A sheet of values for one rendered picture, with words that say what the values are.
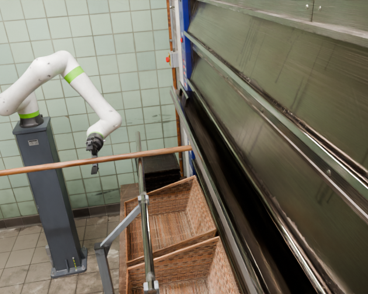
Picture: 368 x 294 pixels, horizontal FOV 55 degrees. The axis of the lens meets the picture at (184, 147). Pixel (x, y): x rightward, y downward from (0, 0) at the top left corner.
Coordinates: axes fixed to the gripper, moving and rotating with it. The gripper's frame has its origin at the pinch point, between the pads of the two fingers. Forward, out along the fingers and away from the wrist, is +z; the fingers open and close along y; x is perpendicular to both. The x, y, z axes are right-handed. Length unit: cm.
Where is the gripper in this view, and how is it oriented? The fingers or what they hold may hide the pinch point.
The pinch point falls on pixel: (91, 161)
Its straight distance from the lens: 184.3
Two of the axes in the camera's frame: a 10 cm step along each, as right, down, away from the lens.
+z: 1.5, 4.3, -8.9
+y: 0.6, 9.0, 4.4
